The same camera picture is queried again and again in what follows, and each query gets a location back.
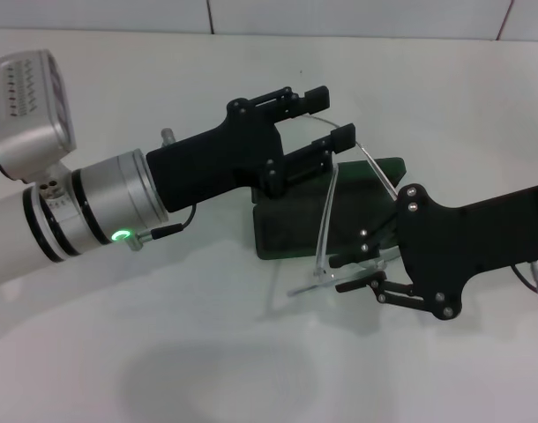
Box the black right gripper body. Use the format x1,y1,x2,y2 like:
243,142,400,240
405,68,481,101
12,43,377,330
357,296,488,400
394,184,538,321

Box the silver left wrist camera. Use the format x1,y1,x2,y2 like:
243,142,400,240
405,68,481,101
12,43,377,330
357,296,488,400
0,48,78,182

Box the green glasses case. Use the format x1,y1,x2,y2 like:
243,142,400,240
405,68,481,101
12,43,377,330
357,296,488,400
250,156,407,262

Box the clear frame glasses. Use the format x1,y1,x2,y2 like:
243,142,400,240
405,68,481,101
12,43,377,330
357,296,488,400
273,112,402,299

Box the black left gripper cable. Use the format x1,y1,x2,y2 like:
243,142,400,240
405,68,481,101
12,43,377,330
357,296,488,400
127,204,198,251

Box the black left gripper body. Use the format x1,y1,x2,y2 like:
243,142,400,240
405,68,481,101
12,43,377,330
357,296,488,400
145,97,288,212

